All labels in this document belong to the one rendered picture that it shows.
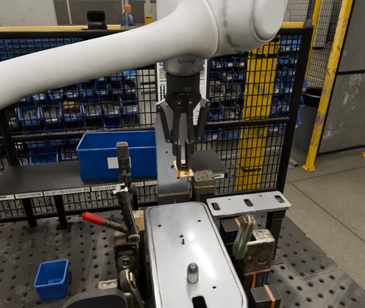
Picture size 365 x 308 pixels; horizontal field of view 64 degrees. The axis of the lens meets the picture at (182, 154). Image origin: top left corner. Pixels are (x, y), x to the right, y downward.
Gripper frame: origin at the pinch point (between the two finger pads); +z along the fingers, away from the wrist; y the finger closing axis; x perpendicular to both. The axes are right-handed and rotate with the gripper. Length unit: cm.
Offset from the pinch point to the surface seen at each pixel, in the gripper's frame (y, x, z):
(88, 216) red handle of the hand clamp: -25.0, -1.0, 14.9
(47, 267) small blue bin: -47, 21, 53
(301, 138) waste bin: 196, 235, 114
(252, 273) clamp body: 19.0, -8.8, 36.3
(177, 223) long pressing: -0.2, 8.8, 29.2
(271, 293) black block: 18.4, -20.2, 30.1
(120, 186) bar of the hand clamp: -16.2, 0.3, 7.8
